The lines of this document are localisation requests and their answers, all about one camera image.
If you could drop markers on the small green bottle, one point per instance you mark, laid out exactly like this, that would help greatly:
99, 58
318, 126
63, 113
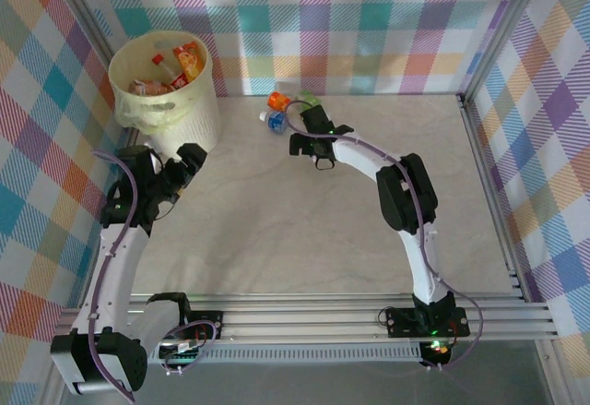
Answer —
310, 98

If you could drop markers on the orange juice bottle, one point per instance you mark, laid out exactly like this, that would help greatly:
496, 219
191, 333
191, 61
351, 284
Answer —
189, 61

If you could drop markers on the aluminium side rail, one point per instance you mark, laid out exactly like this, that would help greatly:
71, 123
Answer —
484, 170

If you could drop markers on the small blue label bottle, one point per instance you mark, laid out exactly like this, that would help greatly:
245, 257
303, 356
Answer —
276, 121

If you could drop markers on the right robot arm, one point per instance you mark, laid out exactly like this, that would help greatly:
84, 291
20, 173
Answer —
424, 262

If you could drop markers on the controller circuit board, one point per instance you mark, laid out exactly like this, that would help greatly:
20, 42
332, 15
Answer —
182, 359
438, 352

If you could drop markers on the small orange bottle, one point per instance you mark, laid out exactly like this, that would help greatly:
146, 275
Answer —
278, 99

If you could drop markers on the cream plastic waste bin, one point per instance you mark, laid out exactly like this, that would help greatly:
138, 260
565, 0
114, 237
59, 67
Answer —
203, 119

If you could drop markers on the aluminium corner post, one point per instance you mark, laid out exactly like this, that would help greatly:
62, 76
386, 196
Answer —
85, 3
501, 31

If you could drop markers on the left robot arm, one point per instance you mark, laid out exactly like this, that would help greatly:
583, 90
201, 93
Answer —
120, 262

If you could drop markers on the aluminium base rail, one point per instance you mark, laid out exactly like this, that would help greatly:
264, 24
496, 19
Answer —
299, 322

